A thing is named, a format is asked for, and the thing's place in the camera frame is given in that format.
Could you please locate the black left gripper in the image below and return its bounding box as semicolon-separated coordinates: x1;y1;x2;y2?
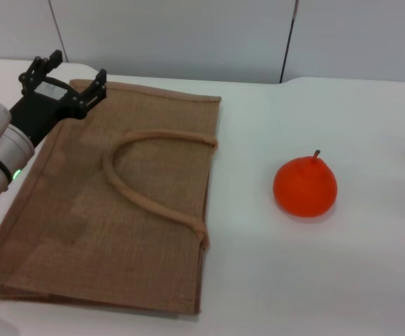
8;50;108;147

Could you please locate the brown jute handbag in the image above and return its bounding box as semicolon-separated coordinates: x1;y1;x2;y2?
0;78;223;314

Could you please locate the orange fruit with stem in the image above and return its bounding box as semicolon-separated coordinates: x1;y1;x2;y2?
273;149;339;218

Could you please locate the thin black background rod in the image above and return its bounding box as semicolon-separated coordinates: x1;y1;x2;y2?
279;0;300;85

